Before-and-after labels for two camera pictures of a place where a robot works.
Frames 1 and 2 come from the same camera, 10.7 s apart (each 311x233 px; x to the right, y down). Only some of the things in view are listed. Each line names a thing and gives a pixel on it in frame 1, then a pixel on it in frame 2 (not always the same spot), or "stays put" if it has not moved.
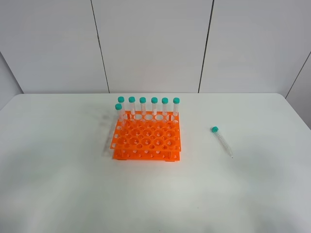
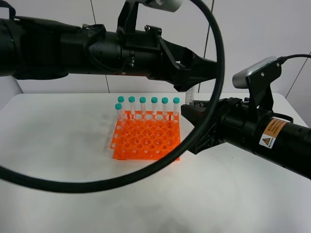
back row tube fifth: (164, 101) stays put
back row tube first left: (121, 100) stays put
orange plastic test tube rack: (148, 137) stays put
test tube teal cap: (215, 129) -> (189, 96)
